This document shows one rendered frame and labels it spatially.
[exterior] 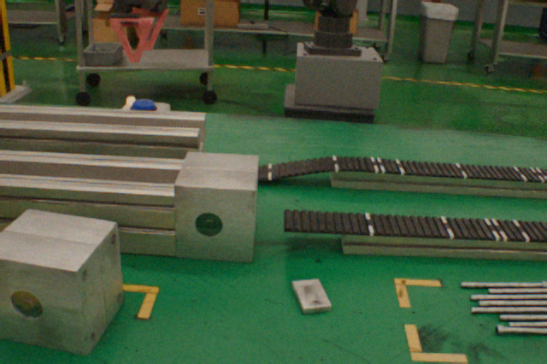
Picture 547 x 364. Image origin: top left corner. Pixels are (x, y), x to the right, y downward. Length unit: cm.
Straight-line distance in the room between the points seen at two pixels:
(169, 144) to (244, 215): 23
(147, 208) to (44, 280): 18
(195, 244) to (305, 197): 23
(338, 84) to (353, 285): 68
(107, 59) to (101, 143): 296
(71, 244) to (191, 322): 14
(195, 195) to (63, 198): 16
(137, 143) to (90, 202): 19
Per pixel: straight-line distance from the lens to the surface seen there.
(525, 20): 898
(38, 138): 89
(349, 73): 125
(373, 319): 60
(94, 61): 383
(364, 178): 87
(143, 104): 99
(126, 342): 56
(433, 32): 574
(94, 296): 54
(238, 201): 63
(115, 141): 85
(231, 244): 66
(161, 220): 66
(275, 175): 85
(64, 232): 56
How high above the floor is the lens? 115
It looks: 25 degrees down
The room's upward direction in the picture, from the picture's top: 3 degrees clockwise
